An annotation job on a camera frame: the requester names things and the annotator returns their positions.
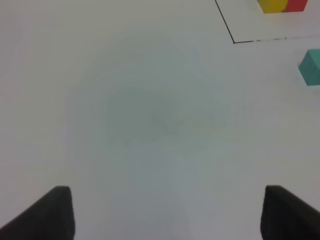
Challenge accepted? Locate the template yellow block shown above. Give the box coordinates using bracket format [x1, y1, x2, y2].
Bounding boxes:
[257, 0, 288, 14]

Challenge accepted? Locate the teal block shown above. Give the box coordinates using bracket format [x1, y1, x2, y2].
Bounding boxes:
[298, 49, 320, 86]

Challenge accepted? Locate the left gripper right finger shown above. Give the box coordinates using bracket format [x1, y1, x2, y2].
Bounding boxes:
[260, 185, 320, 240]

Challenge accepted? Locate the template red block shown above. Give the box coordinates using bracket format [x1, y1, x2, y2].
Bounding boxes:
[283, 0, 308, 13]

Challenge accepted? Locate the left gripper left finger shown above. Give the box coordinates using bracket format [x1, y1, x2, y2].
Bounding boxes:
[0, 186, 75, 240]

